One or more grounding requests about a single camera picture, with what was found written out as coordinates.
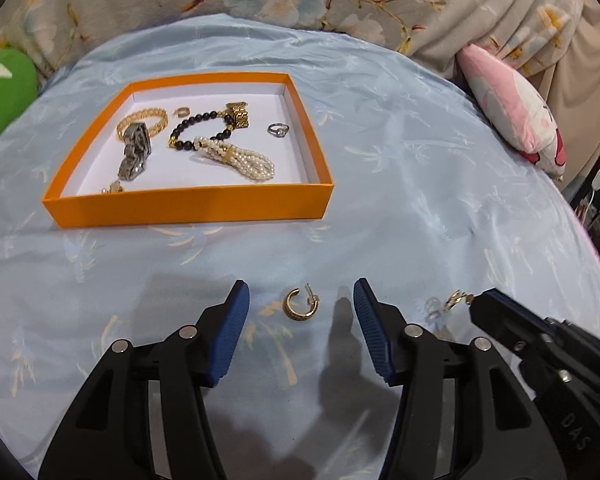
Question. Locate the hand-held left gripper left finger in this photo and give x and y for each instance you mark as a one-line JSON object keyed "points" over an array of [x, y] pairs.
{"points": [[227, 340]]}

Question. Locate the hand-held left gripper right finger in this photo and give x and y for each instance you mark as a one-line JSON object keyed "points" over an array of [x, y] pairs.
{"points": [[372, 335]]}

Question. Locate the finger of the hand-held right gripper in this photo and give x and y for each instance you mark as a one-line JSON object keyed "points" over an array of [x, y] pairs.
{"points": [[580, 355], [555, 385]]}

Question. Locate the gold pearl earring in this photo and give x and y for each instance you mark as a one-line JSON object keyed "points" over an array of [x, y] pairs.
{"points": [[457, 302], [114, 188]]}

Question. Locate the orange jewelry box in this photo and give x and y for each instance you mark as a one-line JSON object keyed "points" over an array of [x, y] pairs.
{"points": [[180, 205]]}

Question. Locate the silver metal watch band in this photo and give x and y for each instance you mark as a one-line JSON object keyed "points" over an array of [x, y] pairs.
{"points": [[135, 160]]}

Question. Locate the gold link watch band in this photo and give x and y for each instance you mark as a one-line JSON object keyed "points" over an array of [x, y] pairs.
{"points": [[237, 115]]}

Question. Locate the light blue palm-print bedsheet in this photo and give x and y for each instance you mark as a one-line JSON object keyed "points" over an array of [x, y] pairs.
{"points": [[405, 185]]}

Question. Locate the white charger plug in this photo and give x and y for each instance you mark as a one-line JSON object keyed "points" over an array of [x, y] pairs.
{"points": [[599, 179]]}

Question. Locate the pink pillow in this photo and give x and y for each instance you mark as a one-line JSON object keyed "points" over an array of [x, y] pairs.
{"points": [[510, 105]]}

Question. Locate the green cushion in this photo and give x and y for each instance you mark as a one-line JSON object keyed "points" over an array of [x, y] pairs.
{"points": [[5, 100]]}

